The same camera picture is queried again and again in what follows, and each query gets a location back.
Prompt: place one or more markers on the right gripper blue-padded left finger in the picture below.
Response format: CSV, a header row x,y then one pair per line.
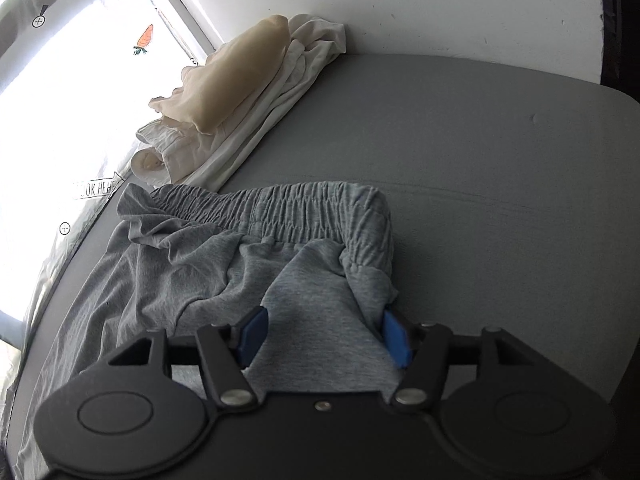
x,y
225,351

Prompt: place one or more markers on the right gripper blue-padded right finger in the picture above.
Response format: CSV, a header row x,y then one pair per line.
x,y
421,352

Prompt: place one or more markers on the grey sweatpants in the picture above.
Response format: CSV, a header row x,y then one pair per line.
x,y
318,256

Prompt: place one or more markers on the white folded garment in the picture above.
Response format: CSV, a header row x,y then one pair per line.
x,y
176,153

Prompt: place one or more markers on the beige folded garment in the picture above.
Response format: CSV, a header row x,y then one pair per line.
x,y
211,92

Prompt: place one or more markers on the white printed curtain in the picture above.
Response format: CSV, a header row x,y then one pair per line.
x,y
76,79

